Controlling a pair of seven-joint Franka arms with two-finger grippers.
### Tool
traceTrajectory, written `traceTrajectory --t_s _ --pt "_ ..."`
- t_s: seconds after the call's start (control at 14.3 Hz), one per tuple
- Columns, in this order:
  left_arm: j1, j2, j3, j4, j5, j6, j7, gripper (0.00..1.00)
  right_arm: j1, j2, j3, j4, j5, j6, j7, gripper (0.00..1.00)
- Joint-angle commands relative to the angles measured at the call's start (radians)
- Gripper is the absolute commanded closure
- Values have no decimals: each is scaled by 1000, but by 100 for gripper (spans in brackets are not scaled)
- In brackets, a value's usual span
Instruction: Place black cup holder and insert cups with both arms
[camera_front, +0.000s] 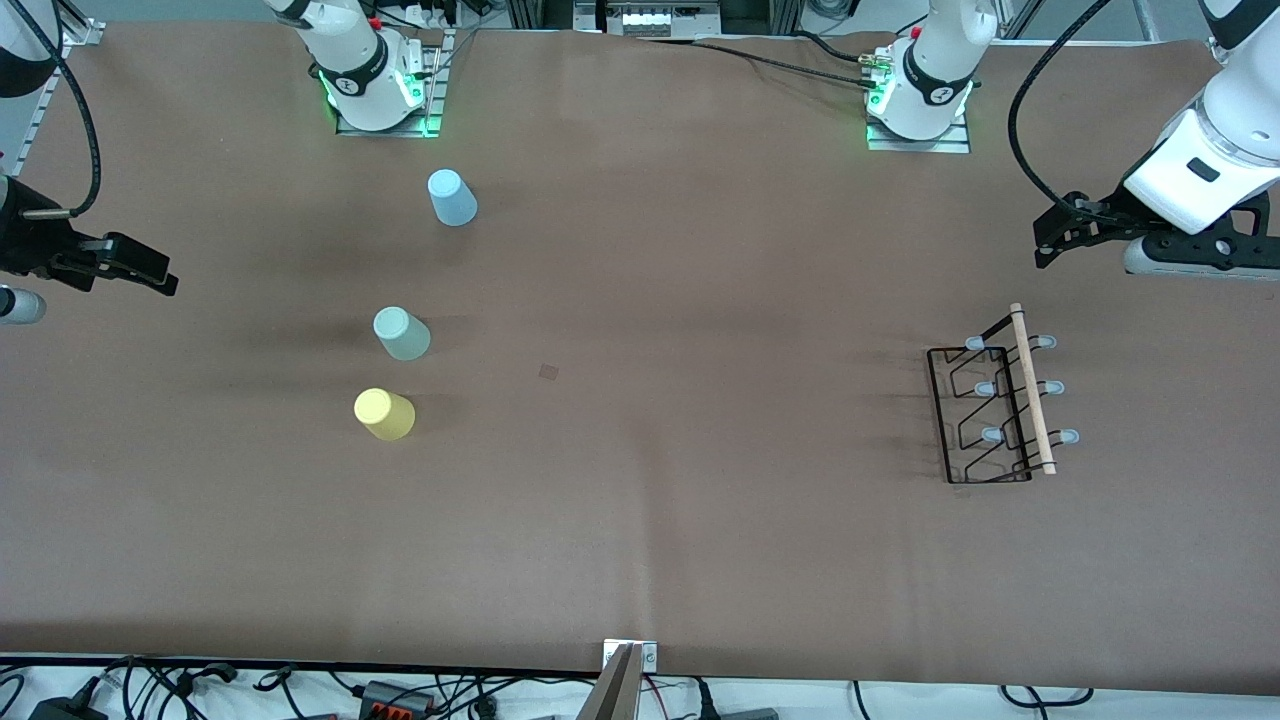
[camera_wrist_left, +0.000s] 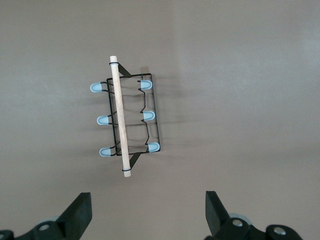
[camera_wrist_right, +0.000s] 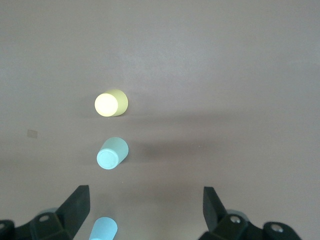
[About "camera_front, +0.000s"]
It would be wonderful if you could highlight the black and orange adapter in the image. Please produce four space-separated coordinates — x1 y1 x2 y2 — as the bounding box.
358 680 437 720

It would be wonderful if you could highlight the white power strip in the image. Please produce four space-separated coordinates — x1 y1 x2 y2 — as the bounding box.
605 0 721 36

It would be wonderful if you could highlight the black floor plug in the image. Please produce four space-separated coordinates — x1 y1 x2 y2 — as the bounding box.
690 678 781 720

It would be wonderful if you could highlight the black wire cup holder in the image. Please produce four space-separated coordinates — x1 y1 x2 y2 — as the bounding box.
926 302 1082 486

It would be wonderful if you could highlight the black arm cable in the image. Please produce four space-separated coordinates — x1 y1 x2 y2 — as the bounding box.
8 0 102 217
1008 0 1116 223

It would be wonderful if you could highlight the light blue plastic cup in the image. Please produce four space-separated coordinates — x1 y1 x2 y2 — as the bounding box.
427 168 479 228

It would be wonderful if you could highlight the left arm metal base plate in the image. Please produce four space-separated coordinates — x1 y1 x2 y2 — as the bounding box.
866 110 973 154

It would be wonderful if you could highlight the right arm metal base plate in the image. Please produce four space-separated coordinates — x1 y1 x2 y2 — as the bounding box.
335 30 448 138

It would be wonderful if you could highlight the pale green plastic cup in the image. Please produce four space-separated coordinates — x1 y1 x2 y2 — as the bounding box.
373 306 433 363

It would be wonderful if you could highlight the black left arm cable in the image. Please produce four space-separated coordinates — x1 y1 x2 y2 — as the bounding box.
1008 0 1116 223

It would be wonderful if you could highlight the aluminium table edge rail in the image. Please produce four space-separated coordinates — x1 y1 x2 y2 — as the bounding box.
14 18 106 183

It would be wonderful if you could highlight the aluminium camera mount profile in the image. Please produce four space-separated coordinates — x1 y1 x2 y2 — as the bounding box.
578 640 659 720

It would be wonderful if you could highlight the long black table cable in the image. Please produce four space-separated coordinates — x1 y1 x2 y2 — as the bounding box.
640 35 873 91

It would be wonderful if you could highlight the yellow plastic cup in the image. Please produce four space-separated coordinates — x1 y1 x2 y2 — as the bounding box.
353 387 417 442

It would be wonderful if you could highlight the looped black floor cable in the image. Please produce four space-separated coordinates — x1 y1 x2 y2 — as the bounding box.
1000 684 1097 710

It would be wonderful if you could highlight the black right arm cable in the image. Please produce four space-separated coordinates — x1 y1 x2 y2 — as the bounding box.
8 0 102 217

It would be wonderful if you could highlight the short black table cable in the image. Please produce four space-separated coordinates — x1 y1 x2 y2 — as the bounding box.
790 28 867 65

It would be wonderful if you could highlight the black power adapter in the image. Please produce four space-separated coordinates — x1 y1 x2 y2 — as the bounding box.
28 695 109 720

